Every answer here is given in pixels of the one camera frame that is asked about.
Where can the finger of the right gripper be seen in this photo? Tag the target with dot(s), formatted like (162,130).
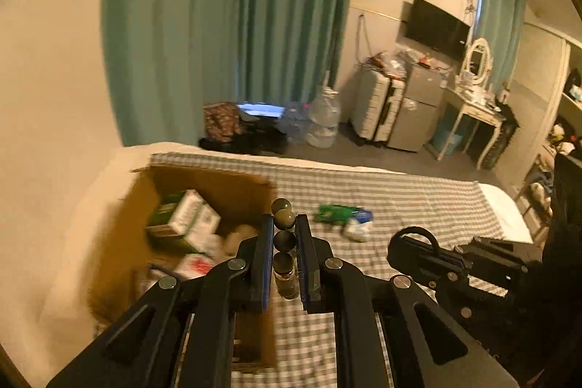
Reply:
(415,252)

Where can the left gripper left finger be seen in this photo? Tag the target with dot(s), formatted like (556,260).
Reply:
(180,333)

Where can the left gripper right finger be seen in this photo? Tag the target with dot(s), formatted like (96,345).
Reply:
(389,332)

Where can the black white foil pouch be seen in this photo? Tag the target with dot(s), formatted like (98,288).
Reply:
(190,267)

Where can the strip of small vials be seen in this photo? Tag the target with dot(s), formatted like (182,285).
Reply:
(285,243)

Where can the green white carton box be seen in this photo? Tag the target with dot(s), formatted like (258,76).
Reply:
(185,220)

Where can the white blue plush toy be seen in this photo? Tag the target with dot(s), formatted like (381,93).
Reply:
(233,239)

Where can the blue white tissue pack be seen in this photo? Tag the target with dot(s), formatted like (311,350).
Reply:
(359,226)

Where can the brown cardboard box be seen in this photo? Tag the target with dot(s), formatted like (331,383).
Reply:
(124,256)

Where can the green snack packet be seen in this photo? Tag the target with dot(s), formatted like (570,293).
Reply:
(335,214)

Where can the large water jug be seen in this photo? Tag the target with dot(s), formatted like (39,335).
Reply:
(324,116)

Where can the white suitcase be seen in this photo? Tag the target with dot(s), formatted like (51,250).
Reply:
(376,105)

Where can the white dressing table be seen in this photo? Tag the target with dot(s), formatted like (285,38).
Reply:
(452,111)

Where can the grey mini fridge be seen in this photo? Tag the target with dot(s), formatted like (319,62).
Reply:
(418,111)

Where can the small water bottles pack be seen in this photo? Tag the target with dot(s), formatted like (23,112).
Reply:
(294,122)

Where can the white oval mirror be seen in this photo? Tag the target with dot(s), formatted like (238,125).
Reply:
(477,63)

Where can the patterned brown bag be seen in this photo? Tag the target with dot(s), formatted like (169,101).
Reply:
(222,121)

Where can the green window curtain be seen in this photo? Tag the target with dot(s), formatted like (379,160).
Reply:
(500,22)

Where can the black wall television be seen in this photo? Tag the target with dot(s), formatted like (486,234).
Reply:
(433,27)

